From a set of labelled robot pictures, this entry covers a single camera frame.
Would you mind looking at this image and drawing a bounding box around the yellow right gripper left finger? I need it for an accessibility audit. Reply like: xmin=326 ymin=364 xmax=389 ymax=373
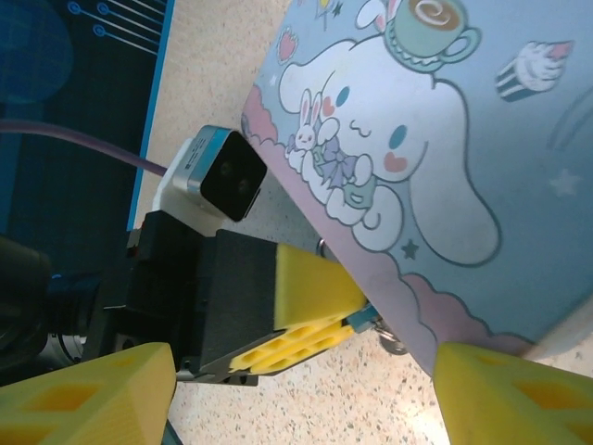
xmin=0 ymin=341 xmax=178 ymax=445

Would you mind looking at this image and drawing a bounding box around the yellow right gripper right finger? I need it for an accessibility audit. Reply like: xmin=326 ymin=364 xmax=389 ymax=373
xmin=432 ymin=342 xmax=593 ymax=445

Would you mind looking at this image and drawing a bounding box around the small blue padlock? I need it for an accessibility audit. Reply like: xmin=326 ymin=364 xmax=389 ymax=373
xmin=345 ymin=305 xmax=374 ymax=334

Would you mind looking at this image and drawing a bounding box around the silver key with ring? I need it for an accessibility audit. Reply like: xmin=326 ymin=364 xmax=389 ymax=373
xmin=375 ymin=317 xmax=408 ymax=357

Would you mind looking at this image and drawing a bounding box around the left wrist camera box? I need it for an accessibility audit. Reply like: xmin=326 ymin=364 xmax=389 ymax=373
xmin=155 ymin=123 xmax=270 ymax=224

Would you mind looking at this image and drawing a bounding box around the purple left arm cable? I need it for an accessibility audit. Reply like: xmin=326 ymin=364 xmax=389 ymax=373
xmin=0 ymin=118 xmax=169 ymax=178

